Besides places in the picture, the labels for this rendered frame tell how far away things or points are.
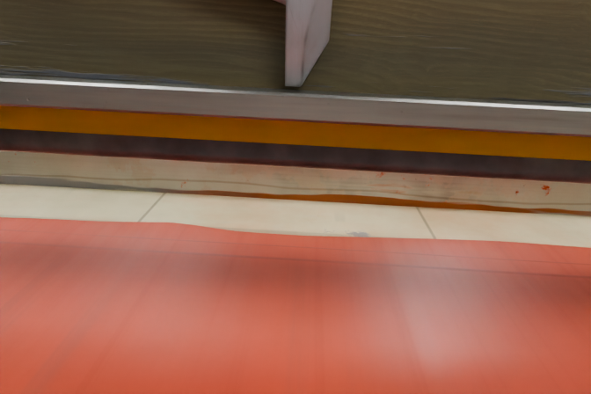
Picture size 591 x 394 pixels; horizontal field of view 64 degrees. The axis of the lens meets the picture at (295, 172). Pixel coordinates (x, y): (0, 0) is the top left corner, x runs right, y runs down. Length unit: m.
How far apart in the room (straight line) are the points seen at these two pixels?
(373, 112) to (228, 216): 0.13
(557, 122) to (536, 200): 0.15
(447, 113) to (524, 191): 0.16
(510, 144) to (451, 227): 0.09
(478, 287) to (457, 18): 0.12
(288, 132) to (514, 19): 0.09
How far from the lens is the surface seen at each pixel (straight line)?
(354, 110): 0.17
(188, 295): 0.21
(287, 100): 0.17
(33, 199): 0.33
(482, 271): 0.25
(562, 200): 0.35
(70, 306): 0.21
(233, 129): 0.20
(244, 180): 0.31
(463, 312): 0.21
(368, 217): 0.29
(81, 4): 0.20
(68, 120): 0.22
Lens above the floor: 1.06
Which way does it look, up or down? 17 degrees down
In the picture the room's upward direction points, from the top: 3 degrees clockwise
